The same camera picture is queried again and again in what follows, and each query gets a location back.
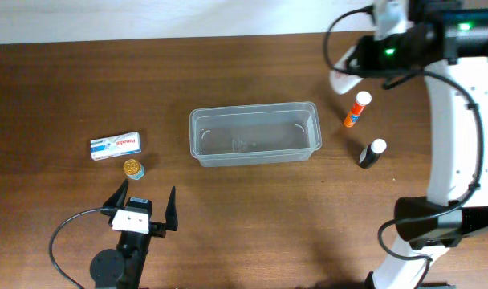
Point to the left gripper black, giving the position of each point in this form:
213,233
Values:
159,229

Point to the gold-lidded small jar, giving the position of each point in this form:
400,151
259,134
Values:
133,169

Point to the orange tube white cap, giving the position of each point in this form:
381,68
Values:
362,100

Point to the white Calamol lotion bottle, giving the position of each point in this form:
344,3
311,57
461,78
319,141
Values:
342,83

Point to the black bottle white cap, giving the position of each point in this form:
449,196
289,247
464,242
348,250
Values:
371,154

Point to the clear plastic container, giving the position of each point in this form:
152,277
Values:
254,134

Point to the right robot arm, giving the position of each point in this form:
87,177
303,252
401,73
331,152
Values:
447,44

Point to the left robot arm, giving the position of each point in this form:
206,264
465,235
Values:
122,267

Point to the white Panadol box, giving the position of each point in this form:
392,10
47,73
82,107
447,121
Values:
115,146

